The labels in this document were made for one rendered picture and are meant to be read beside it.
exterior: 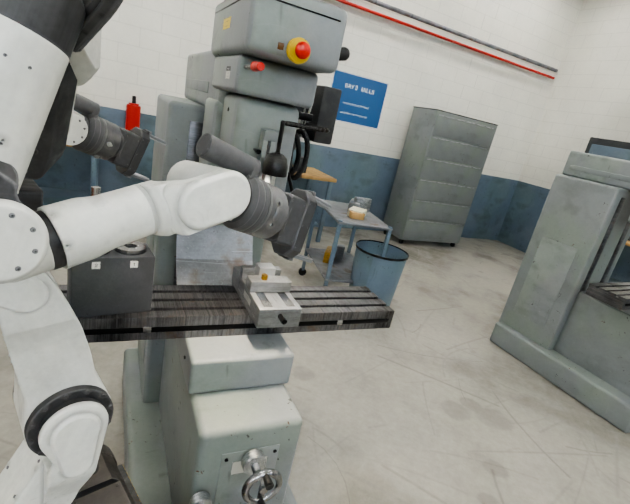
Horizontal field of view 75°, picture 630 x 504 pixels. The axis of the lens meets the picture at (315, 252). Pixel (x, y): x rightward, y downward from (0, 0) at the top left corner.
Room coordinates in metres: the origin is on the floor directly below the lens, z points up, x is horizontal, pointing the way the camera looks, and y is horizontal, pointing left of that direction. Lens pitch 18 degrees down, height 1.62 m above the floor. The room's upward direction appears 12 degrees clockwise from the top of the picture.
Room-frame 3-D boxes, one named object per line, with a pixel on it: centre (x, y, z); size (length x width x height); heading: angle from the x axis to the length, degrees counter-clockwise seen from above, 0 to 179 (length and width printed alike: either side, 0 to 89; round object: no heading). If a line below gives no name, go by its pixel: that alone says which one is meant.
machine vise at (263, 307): (1.37, 0.15, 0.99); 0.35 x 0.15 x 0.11; 28
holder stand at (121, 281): (1.13, 0.59, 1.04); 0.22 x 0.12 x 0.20; 127
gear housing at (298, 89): (1.39, 0.28, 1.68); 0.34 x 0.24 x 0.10; 28
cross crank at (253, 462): (0.91, 0.02, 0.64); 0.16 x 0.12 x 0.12; 28
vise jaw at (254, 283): (1.35, 0.14, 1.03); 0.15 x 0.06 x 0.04; 118
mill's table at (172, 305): (1.36, 0.23, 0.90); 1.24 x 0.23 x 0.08; 118
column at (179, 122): (1.89, 0.55, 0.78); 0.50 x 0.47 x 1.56; 28
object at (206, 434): (1.33, 0.25, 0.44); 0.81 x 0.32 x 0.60; 28
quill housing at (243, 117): (1.35, 0.26, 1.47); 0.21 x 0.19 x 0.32; 118
